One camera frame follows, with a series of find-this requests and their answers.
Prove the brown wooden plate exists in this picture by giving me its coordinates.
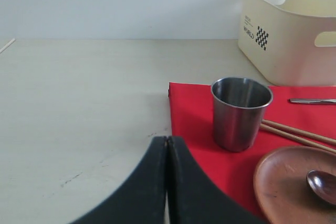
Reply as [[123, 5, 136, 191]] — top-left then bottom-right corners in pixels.
[[254, 146, 335, 223]]

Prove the red table cloth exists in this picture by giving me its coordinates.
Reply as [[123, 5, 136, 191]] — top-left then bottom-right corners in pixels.
[[169, 82, 335, 218]]

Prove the upper wooden chopstick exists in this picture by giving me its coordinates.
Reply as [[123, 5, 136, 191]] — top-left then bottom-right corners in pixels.
[[262, 119, 335, 145]]

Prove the stainless steel cup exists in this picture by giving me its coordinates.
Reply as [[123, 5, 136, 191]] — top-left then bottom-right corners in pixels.
[[211, 77, 273, 152]]

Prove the cream plastic storage bin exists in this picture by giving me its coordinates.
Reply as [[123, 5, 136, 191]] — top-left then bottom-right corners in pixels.
[[238, 0, 335, 86]]

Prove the dark wooden spoon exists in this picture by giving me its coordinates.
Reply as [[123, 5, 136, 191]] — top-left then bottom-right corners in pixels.
[[306, 170, 335, 206]]

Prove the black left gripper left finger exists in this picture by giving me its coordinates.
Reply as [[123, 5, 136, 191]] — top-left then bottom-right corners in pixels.
[[73, 136, 167, 224]]

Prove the lower wooden chopstick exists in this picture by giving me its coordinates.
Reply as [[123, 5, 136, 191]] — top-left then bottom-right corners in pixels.
[[260, 124, 335, 154]]

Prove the wooden chopstick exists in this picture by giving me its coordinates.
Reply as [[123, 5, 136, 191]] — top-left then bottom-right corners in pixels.
[[260, 124, 335, 154], [262, 119, 335, 145]]

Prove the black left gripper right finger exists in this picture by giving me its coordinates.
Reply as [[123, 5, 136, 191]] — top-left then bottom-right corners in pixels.
[[167, 136, 264, 224]]

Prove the silver table knife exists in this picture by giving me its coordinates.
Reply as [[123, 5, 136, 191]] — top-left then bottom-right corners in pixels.
[[288, 98, 336, 104]]

